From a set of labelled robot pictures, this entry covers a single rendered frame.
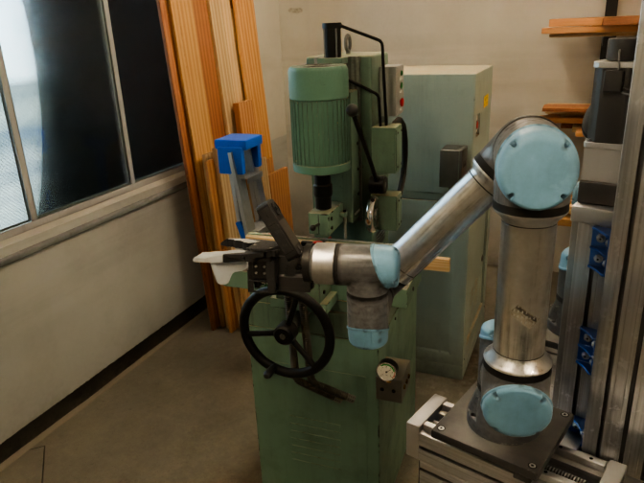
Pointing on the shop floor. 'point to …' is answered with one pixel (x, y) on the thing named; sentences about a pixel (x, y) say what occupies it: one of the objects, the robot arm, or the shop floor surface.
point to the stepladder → (250, 155)
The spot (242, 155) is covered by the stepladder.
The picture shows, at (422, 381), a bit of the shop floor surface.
